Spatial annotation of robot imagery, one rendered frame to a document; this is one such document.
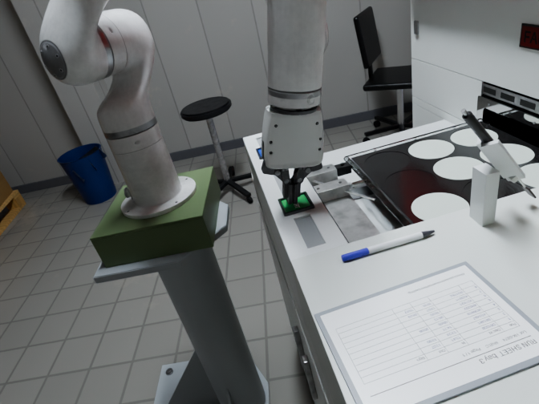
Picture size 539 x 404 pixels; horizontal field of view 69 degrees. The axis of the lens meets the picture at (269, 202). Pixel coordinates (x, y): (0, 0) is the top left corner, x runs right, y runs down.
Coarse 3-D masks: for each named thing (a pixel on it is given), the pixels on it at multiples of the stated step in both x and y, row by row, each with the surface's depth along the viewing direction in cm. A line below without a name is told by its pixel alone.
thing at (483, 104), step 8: (480, 96) 100; (488, 96) 99; (480, 104) 101; (488, 104) 98; (496, 104) 95; (504, 104) 94; (512, 104) 93; (480, 112) 102; (496, 112) 96; (504, 112) 94; (512, 112) 91; (520, 112) 89; (528, 112) 88; (520, 120) 90; (528, 120) 87; (536, 120) 85; (536, 128) 86; (536, 144) 89
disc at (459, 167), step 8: (440, 160) 86; (448, 160) 85; (456, 160) 85; (464, 160) 84; (472, 160) 83; (440, 168) 83; (448, 168) 83; (456, 168) 82; (464, 168) 81; (448, 176) 80; (456, 176) 80; (464, 176) 79
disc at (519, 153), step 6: (504, 144) 86; (510, 144) 86; (516, 144) 85; (510, 150) 84; (516, 150) 83; (522, 150) 83; (528, 150) 82; (480, 156) 84; (516, 156) 81; (522, 156) 81; (528, 156) 80; (522, 162) 79
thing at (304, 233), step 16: (256, 144) 100; (256, 160) 92; (256, 176) 90; (272, 176) 83; (272, 192) 77; (272, 208) 72; (320, 208) 69; (272, 224) 80; (288, 224) 67; (304, 224) 67; (320, 224) 65; (336, 224) 64; (288, 240) 63; (304, 240) 63; (320, 240) 62; (336, 240) 61; (288, 256) 60; (304, 256) 59; (288, 272) 72; (304, 320) 66
